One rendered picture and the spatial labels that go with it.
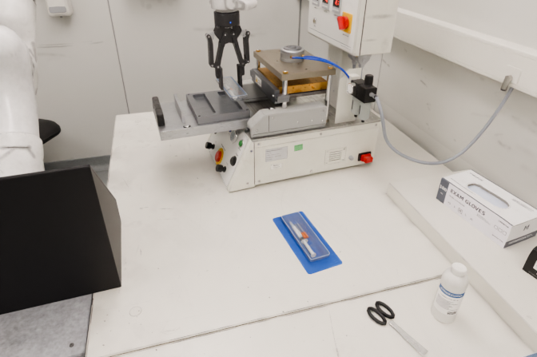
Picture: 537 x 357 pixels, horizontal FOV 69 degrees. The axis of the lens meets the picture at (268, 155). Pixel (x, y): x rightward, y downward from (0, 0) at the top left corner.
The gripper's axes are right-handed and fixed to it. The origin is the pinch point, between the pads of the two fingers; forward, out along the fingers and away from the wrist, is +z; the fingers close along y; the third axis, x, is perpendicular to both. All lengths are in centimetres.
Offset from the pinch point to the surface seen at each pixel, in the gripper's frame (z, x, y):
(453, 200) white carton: 25, 52, -49
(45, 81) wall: 39, -147, 79
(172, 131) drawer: 10.0, 10.9, 21.2
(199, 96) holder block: 8.0, -8.4, 8.9
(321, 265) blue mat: 32, 55, -7
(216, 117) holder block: 8.3, 10.0, 7.7
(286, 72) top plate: -4.3, 13.5, -13.6
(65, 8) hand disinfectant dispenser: -3, -135, 56
